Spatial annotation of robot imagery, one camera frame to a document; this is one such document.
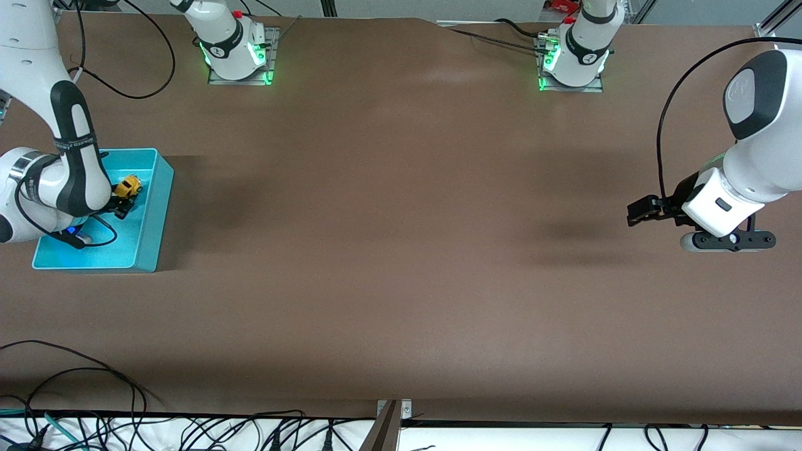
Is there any yellow beetle toy car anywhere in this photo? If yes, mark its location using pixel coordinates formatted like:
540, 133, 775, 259
113, 175, 144, 199

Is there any turquoise plastic bin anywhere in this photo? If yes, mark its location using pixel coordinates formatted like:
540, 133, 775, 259
31, 148, 175, 274

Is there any grey diagonal metal bar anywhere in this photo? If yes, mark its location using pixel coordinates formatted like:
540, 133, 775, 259
357, 401, 402, 451

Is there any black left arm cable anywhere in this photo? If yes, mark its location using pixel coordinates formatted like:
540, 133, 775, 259
655, 38, 802, 202

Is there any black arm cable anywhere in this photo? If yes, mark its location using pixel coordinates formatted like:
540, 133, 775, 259
655, 38, 802, 202
13, 0, 177, 250

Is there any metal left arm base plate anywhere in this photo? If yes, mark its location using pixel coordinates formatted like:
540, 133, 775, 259
536, 34, 606, 93

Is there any long black looped cable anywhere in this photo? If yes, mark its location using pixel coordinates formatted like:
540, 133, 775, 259
0, 340, 148, 417
25, 367, 137, 417

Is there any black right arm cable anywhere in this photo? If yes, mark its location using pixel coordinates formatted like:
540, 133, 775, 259
13, 0, 177, 250

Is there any thin black base cable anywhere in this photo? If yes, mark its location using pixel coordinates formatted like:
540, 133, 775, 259
241, 0, 286, 18
448, 28, 552, 57

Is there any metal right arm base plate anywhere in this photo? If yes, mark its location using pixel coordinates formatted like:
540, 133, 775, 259
208, 26, 280, 86

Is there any thick black base cable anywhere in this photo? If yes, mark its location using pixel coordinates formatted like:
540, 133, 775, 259
495, 18, 555, 38

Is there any teal cable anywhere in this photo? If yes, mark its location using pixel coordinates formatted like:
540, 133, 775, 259
0, 407, 76, 450

